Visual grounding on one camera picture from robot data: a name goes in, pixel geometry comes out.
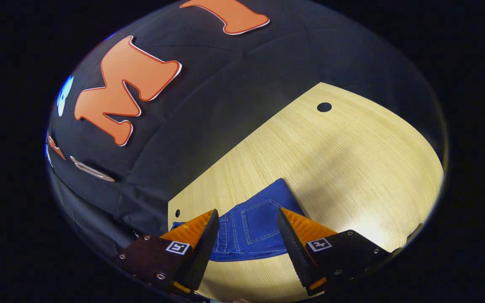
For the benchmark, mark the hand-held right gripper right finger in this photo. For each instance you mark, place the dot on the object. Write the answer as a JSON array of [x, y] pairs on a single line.
[[295, 252]]

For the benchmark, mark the blue denim jeans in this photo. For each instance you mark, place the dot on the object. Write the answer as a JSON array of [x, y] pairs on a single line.
[[255, 227]]

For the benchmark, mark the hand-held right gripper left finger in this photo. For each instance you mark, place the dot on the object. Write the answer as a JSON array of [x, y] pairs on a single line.
[[204, 252]]

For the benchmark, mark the black backdrop cloth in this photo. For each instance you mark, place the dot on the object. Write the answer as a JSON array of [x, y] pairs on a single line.
[[209, 105]]

